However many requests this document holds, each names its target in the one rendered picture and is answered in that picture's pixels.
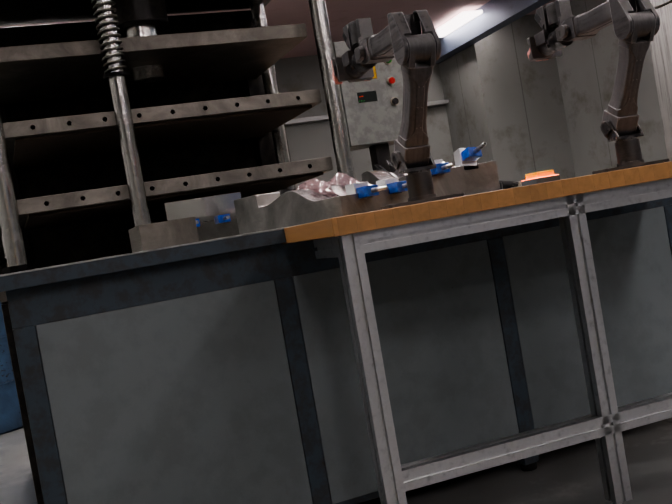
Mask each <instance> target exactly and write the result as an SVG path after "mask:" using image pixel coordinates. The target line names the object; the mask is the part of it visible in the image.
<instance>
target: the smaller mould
mask: <svg viewBox="0 0 672 504"><path fill-rule="evenodd" d="M128 231H129V237H130V243H131V248H132V253H134V252H139V251H146V250H152V249H158V248H164V247H170V246H176V245H182V244H188V243H194V242H199V237H198V232H197V226H196V220H195V217H189V218H182V219H176V220H170V221H163V222H157V223H150V224H144V225H138V226H136V227H134V228H132V229H130V230H128Z"/></svg>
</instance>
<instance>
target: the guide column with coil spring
mask: <svg viewBox="0 0 672 504"><path fill-rule="evenodd" d="M110 7H113V5H112V4H104V5H100V6H98V7H96V11H98V10H100V9H103V8H110ZM107 14H114V11H113V10H108V11H103V12H100V13H98V14H97V17H100V16H103V15H107ZM112 20H115V17H106V18H103V19H100V20H98V23H99V24H100V23H102V22H106V21H112ZM109 27H116V23H110V24H105V25H102V26H100V27H99V29H100V30H102V29H105V28H109ZM114 33H117V30H108V31H105V32H102V33H101V37H102V36H105V35H108V34H114ZM111 40H119V39H118V36H112V37H107V38H104V39H102V43H104V42H107V41H111ZM115 46H120V45H119V43H111V44H107V45H105V46H103V50H104V49H107V48H110V47H115ZM113 53H121V50H120V49H114V50H110V51H107V52H105V53H104V57H105V56H107V55H109V54H113ZM118 59H122V56H121V55H118V56H113V57H109V58H107V59H105V62H106V63H107V62H109V61H112V60H118ZM116 66H123V62H116V63H112V64H109V65H107V66H106V68H107V69H109V68H112V67H116ZM109 85H110V90H111V96H112V102H113V107H114V113H115V118H116V124H117V130H118V135H119V141H120V147H121V152H122V158H123V163H124V169H125V175H126V180H127V186H128V191H129V197H130V203H131V208H132V214H133V220H134V225H135V227H136V226H138V225H144V224H150V223H151V219H150V214H149V208H148V202H147V197H146V191H145V186H144V180H143V174H142V169H141V163H140V157H139V152H138V146H137V140H136V135H135V129H134V124H133V118H132V112H131V107H130V101H129V95H128V90H127V84H126V78H125V76H114V77H110V78H109Z"/></svg>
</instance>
